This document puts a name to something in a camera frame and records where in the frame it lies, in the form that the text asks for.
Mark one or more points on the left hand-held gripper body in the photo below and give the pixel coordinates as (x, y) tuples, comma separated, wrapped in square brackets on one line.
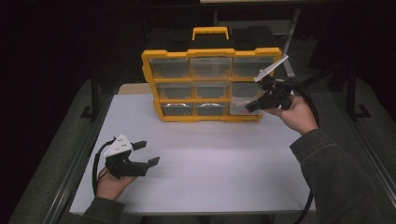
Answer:
[(118, 147)]

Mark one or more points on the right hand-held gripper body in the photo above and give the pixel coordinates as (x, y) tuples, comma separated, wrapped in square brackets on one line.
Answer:
[(277, 93)]

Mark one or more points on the clear plastic pulled-out drawer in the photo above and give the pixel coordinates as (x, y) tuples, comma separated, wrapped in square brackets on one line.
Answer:
[(238, 109)]

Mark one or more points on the yellow black organizer cabinet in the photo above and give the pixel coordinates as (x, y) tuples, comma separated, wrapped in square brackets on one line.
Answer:
[(210, 53)]

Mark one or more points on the person's right hand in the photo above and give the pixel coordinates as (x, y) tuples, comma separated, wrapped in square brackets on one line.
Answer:
[(299, 115)]

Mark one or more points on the person's left hand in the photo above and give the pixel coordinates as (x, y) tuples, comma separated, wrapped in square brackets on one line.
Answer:
[(110, 186)]

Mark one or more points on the tan wooden board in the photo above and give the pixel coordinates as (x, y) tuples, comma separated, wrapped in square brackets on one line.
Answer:
[(134, 88)]

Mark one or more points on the black metal stand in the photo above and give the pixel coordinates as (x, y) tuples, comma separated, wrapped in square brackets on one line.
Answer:
[(95, 93), (351, 93)]

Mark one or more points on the set of clear cabinet drawers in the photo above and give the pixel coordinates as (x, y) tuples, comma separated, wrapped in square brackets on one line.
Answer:
[(169, 68)]

